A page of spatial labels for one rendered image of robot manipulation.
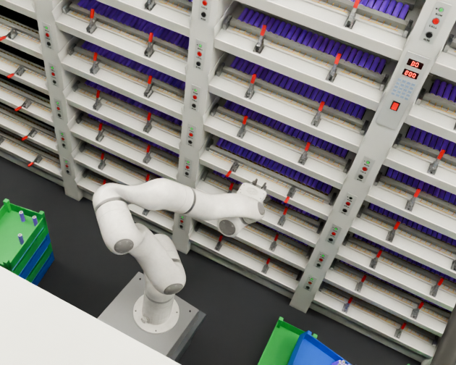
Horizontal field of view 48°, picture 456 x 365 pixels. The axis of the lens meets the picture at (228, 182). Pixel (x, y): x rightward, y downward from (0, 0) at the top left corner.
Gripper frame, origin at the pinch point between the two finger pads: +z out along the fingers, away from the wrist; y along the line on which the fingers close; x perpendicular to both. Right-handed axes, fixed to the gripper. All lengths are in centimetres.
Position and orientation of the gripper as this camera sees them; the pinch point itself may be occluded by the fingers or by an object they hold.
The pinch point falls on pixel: (258, 185)
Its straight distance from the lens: 202.2
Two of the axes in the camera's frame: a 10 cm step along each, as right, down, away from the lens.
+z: 3.9, -4.5, 8.0
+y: -8.9, -4.1, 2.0
